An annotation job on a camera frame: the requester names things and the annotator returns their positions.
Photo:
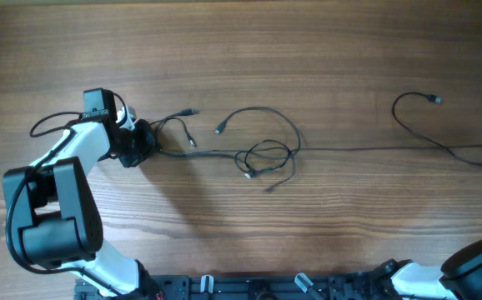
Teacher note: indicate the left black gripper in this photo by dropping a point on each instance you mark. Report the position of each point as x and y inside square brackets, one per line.
[148, 146]

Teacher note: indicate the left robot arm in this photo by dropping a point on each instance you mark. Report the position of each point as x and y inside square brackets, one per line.
[53, 224]

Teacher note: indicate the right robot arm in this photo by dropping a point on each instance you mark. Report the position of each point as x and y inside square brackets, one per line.
[459, 277]

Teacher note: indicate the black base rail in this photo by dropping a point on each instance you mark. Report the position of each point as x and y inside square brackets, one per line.
[346, 287]

